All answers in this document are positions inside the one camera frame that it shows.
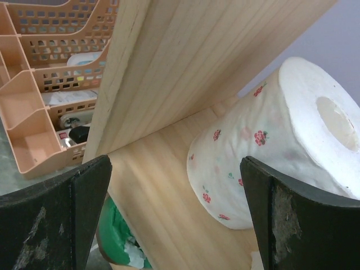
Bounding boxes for floral paper roll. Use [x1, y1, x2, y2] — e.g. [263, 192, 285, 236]
[187, 57, 359, 230]

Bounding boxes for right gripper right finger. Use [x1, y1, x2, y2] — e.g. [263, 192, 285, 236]
[240, 156, 359, 269]

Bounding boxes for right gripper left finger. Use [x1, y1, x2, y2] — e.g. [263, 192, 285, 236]
[1, 155, 112, 269]

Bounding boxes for items in file organizer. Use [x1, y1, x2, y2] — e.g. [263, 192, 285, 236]
[41, 52, 106, 148]

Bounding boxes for green wrapped roll lower left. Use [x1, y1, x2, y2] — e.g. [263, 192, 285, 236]
[96, 196, 152, 269]

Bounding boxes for wooden two-tier shelf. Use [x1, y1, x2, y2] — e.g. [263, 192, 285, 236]
[84, 1, 334, 269]

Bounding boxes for orange plastic file organizer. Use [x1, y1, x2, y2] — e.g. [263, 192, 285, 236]
[1, 1, 119, 179]

